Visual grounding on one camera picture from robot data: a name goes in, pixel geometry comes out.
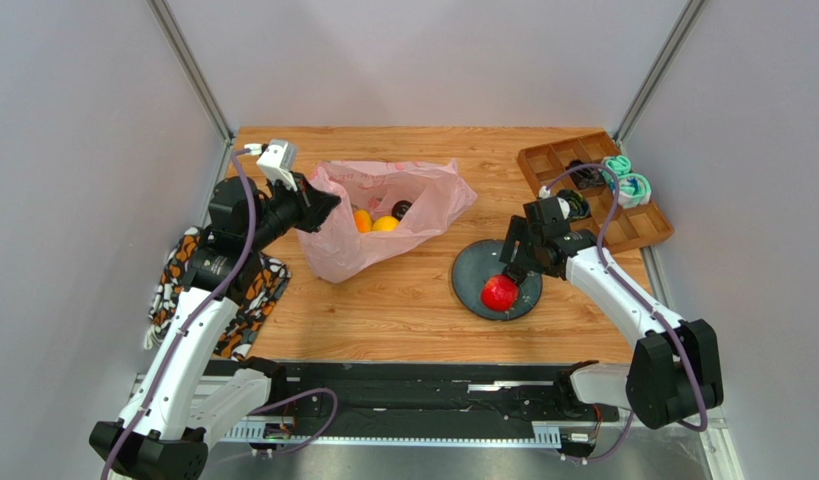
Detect right aluminium frame post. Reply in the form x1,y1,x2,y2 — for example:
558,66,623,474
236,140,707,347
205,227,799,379
612,0,709,147

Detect dark green patterned sock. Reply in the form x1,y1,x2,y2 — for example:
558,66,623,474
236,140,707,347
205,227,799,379
557,189,591,221

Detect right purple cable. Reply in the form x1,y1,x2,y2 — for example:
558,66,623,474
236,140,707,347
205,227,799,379
542,162,710,464

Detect purple cable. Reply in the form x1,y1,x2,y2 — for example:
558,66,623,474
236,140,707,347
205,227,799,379
542,162,710,464
99,147,261,480

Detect yellow lemon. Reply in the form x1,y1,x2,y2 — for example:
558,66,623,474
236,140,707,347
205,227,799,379
371,215,400,232

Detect mint green rolled sock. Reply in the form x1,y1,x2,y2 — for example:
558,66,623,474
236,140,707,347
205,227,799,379
601,155,632,179

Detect orange black patterned cloth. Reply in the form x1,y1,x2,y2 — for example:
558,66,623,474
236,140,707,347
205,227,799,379
143,226,292,361

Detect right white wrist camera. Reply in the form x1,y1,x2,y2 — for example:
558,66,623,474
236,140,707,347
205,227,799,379
537,186,571,220

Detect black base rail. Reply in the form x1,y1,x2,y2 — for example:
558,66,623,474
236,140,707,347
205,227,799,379
226,361,621,448

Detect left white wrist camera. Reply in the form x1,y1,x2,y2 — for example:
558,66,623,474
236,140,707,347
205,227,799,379
244,139,298,192

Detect black rolled sock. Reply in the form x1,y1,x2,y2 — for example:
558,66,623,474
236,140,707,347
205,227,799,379
566,159,606,190

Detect wooden compartment tray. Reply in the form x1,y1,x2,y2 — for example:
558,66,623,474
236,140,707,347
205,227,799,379
516,133,674,254

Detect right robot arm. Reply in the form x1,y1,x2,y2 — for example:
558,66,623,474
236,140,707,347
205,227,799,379
500,196,724,431

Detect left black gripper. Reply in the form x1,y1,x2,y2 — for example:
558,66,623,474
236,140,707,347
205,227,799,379
244,171,340,252

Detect left aluminium frame post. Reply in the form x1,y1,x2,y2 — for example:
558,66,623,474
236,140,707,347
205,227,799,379
147,0,235,145

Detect dark purple plum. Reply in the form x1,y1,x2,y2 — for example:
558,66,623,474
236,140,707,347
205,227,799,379
391,200,413,221

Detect red apple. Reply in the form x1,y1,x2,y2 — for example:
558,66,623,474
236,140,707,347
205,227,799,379
480,274,519,312

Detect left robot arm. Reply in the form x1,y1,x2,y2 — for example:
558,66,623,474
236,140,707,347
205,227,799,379
89,173,341,479

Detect pink peach plastic bag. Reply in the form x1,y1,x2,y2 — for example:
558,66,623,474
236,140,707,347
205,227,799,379
297,160,478,283

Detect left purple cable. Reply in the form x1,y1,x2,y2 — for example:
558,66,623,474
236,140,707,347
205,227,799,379
99,147,261,480

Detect aluminium frame post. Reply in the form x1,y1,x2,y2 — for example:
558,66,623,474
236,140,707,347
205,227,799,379
147,0,235,145
612,0,709,147

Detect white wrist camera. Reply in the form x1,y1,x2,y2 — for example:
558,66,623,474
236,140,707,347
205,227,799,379
537,186,571,220
244,139,298,192

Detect yellow orange mango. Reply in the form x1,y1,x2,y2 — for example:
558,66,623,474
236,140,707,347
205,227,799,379
353,209,373,233

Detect white teal rolled sock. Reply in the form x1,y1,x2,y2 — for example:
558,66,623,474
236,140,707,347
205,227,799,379
611,173,652,209

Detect dark round plate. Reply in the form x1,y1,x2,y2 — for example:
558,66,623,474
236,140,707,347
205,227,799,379
451,239,543,321

